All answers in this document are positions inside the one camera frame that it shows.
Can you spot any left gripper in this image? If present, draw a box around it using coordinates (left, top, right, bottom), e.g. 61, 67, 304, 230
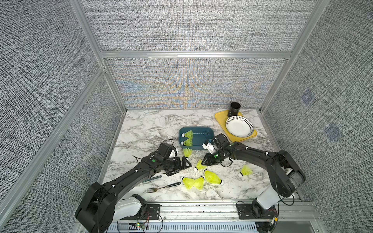
162, 156, 192, 177

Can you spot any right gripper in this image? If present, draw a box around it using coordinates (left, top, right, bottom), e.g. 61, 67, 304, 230
199, 149, 224, 166

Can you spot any yellow shuttlecock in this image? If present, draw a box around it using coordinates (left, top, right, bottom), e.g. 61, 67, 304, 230
181, 138, 193, 147
183, 148, 193, 158
193, 176, 205, 190
194, 159, 206, 171
204, 169, 223, 185
181, 130, 193, 139
182, 177, 195, 190

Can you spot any teal storage box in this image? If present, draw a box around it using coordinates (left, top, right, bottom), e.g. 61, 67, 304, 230
178, 126, 214, 150

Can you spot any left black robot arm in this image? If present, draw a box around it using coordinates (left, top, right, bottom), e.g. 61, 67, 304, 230
75, 154, 191, 233

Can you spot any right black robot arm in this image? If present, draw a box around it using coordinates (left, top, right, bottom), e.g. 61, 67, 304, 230
202, 142, 306, 216

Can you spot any teal pen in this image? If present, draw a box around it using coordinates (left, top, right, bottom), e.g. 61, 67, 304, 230
143, 175, 162, 183

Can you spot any yellow shuttlecock right edge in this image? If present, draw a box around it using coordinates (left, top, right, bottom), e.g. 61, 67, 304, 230
239, 165, 253, 177

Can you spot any white patterned bowl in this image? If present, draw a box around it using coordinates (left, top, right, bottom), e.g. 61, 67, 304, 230
225, 116, 254, 137

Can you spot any yellow tray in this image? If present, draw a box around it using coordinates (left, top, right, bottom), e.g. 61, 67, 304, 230
214, 110, 257, 142

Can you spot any black cup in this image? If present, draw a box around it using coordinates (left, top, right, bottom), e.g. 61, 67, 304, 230
227, 102, 241, 117

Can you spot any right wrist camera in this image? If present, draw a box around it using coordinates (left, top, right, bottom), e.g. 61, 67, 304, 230
202, 134, 231, 154

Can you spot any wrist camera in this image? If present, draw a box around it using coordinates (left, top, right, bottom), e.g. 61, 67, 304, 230
202, 134, 231, 154
156, 142, 177, 158

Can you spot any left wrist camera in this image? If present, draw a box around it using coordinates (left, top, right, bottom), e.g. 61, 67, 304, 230
156, 142, 177, 158

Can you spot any black handled fork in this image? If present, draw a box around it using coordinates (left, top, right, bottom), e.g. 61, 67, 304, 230
146, 182, 181, 193

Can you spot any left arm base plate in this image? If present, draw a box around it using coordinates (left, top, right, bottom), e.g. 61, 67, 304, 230
120, 204, 161, 220

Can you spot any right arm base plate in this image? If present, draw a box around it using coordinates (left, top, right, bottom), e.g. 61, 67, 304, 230
236, 201, 278, 220

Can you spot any aluminium front rail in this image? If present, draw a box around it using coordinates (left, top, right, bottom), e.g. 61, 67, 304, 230
112, 197, 321, 223

